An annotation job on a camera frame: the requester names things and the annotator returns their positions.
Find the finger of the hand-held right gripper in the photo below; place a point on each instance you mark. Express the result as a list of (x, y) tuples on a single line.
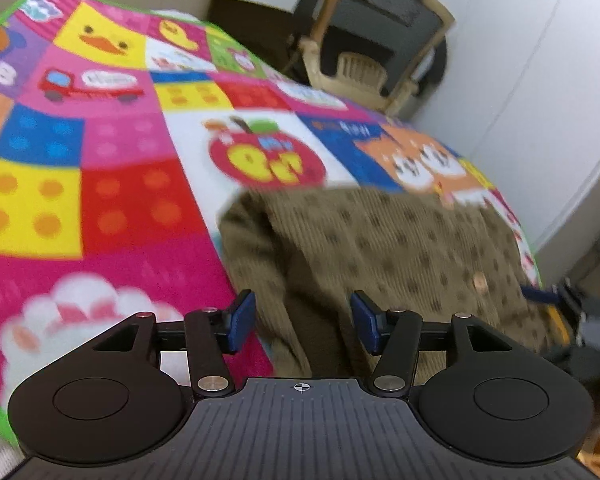
[(537, 293)]

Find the beige mesh office chair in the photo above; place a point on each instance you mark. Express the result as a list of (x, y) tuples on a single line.
[(375, 20)]

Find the brown dotted sweater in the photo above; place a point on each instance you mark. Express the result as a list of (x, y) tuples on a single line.
[(405, 245)]

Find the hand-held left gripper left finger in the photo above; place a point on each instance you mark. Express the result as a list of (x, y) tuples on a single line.
[(242, 321)]

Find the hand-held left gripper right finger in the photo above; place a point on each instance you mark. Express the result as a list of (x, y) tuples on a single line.
[(365, 322)]

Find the white bed sheet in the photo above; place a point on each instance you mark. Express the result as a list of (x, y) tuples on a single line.
[(175, 14)]

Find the colourful printed blanket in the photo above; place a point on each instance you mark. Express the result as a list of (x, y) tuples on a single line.
[(105, 185)]

